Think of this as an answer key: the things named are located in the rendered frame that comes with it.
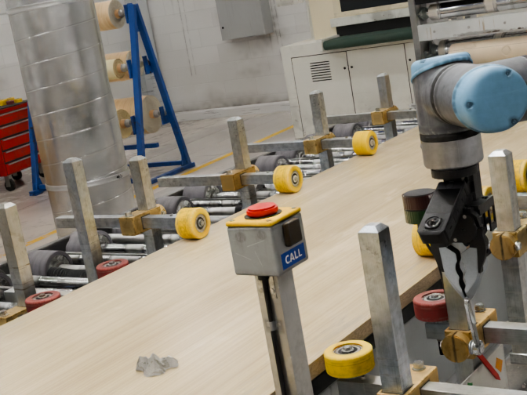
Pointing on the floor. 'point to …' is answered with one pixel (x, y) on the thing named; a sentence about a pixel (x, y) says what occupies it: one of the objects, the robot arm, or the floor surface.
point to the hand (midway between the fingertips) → (465, 294)
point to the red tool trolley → (15, 143)
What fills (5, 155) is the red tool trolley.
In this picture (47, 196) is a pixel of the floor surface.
